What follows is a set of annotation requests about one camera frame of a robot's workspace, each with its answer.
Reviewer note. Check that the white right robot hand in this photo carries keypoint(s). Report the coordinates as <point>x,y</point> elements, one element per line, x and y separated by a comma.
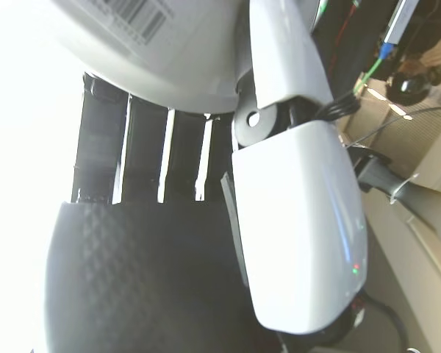
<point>150,276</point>

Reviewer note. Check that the black glossy round object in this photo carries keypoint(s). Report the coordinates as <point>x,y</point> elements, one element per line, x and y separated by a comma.
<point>408,88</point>

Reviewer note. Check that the silver usb hub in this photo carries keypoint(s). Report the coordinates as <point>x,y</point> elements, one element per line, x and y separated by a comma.
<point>400,22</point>

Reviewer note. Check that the brown cardboard box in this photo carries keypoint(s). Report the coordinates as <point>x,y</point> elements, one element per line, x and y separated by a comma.
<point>437,55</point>

